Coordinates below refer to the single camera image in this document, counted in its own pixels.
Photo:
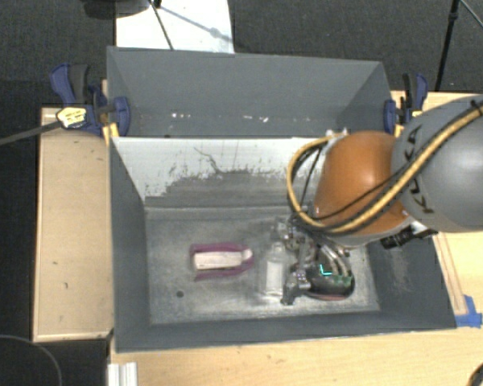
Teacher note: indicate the black cylinder on white bracket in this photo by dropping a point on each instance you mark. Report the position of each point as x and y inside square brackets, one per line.
[398, 239]

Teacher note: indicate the grey metal bin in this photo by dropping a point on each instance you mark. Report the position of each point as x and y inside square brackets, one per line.
[225, 223]

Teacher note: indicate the pale wood board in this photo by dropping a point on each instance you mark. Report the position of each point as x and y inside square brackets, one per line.
[72, 223]

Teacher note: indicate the purple and white box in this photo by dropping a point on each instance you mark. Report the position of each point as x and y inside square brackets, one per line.
[219, 260]

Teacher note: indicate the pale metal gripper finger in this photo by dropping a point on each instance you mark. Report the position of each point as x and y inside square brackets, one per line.
[301, 278]
[290, 295]

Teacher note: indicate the clear plastic bottle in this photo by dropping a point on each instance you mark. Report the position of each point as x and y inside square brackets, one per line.
[274, 272]

